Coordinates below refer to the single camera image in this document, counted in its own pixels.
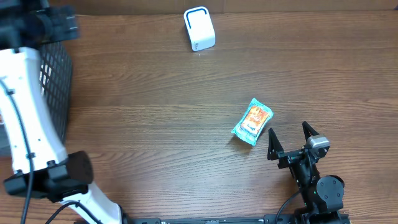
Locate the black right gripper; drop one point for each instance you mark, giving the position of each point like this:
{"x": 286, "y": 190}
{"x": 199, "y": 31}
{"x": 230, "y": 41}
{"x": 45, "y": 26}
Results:
{"x": 288, "y": 158}

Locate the teal tissue pack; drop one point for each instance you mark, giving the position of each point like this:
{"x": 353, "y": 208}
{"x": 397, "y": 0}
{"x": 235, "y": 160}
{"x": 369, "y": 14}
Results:
{"x": 249, "y": 128}

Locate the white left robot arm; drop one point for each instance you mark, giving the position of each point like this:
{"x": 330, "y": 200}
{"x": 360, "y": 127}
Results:
{"x": 34, "y": 105}

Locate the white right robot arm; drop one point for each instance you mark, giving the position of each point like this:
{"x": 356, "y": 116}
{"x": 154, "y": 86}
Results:
{"x": 322, "y": 196}

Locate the white barcode scanner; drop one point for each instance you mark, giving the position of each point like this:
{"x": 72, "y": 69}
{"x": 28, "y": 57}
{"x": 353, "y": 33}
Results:
{"x": 200, "y": 28}

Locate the grey plastic mesh basket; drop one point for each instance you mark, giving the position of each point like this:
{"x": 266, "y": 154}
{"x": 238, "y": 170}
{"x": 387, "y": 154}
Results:
{"x": 55, "y": 81}

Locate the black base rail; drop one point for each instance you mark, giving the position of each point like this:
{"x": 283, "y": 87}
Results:
{"x": 236, "y": 220}

